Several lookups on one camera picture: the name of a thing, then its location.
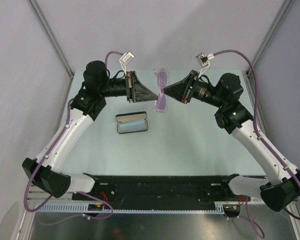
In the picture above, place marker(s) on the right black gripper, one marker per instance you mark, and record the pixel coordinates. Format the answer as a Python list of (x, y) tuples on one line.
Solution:
[(181, 90)]

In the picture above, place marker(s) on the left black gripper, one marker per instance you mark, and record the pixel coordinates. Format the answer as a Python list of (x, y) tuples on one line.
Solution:
[(136, 92)]

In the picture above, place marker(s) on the left aluminium frame post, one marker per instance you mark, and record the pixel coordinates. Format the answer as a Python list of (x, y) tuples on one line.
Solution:
[(45, 26)]

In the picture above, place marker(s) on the grey slotted cable duct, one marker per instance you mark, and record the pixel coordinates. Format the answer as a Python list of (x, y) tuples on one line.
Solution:
[(97, 208)]

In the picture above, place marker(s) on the light blue cleaning cloth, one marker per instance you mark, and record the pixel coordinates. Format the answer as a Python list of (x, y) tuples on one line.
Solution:
[(133, 126)]

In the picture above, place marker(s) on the pink frame purple sunglasses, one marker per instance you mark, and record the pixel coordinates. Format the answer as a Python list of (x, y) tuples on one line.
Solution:
[(162, 81)]

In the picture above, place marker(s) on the right aluminium frame post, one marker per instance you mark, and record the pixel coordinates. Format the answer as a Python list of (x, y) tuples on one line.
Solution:
[(272, 30)]

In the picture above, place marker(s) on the black glasses case beige lining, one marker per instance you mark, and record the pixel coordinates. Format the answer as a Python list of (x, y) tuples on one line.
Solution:
[(126, 117)]

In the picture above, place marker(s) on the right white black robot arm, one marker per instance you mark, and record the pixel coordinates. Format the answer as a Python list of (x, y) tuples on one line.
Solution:
[(282, 183)]

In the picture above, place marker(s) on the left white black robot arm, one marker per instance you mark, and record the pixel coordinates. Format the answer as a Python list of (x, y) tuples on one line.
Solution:
[(45, 171)]

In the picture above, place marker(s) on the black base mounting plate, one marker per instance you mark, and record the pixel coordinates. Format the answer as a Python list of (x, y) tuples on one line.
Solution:
[(163, 191)]

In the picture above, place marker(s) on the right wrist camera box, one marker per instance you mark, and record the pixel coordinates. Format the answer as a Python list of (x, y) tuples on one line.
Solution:
[(204, 62)]

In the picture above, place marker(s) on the aluminium frame post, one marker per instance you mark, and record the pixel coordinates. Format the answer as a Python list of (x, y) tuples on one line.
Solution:
[(45, 26), (272, 30)]

